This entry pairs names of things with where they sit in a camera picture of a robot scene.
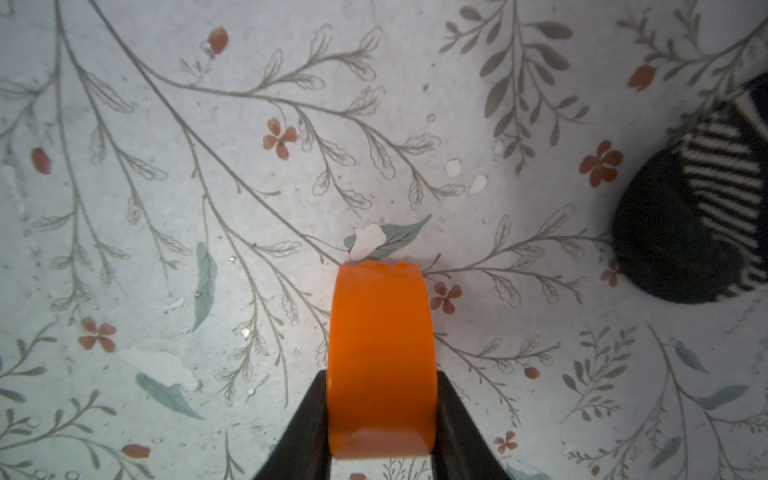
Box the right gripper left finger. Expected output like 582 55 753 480
253 371 332 480

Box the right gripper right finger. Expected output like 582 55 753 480
431 371 509 480

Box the orange lego brick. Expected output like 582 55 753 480
326 261 438 460

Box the black grey striped sock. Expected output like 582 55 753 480
611 74 767 304

